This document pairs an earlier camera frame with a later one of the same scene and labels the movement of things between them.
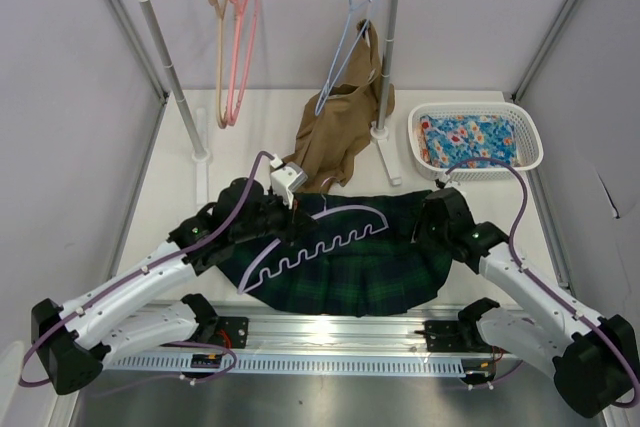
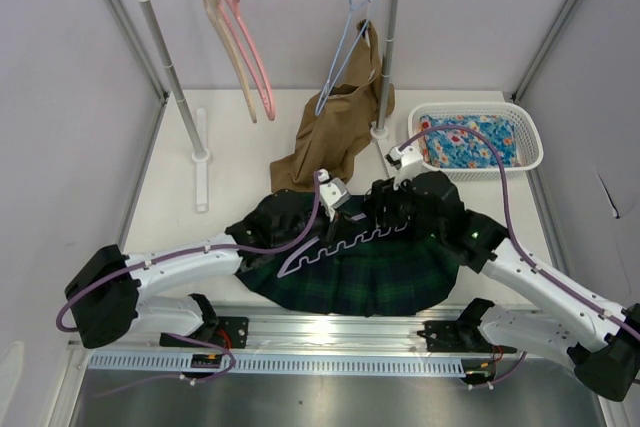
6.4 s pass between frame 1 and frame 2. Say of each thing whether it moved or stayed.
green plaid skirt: stayed
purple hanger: moved
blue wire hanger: stayed
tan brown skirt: stayed
